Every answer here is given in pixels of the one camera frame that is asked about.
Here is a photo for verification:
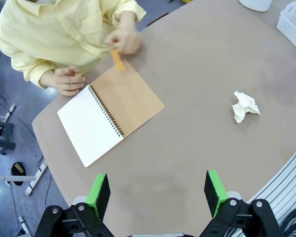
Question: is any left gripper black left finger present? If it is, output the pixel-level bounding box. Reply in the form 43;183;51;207
34;173;114;237

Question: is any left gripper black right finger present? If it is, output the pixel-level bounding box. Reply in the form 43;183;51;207
199;170;284;237

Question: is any white paper ball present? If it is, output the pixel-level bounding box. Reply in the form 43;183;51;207
231;90;261;123

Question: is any spiral notebook brown cover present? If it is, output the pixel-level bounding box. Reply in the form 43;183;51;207
57;58;166;168

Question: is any orange pencil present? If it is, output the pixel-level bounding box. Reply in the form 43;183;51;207
111;49;125;72

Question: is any person's left forearm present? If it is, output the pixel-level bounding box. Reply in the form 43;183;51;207
117;14;136;32

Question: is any person's right hand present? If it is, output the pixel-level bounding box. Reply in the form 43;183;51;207
40;65;86;96

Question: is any person's left hand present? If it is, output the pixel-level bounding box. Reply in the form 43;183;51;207
105;28;143;55

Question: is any black slipper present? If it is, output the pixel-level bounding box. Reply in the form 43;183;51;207
11;161;28;186

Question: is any grey plastic stool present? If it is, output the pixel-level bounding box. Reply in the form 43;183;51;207
0;112;17;155

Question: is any person in yellow shirt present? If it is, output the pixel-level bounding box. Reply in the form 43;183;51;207
0;0;147;88

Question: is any white perforated plastic basket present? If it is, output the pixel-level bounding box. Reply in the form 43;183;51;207
276;0;296;56

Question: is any white lidded trash can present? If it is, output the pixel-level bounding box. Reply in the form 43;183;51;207
238;0;272;12

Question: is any white ribbed rail panel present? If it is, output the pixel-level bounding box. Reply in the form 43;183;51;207
246;148;296;237

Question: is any white stand frame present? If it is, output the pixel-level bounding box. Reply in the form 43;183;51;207
0;103;49;197

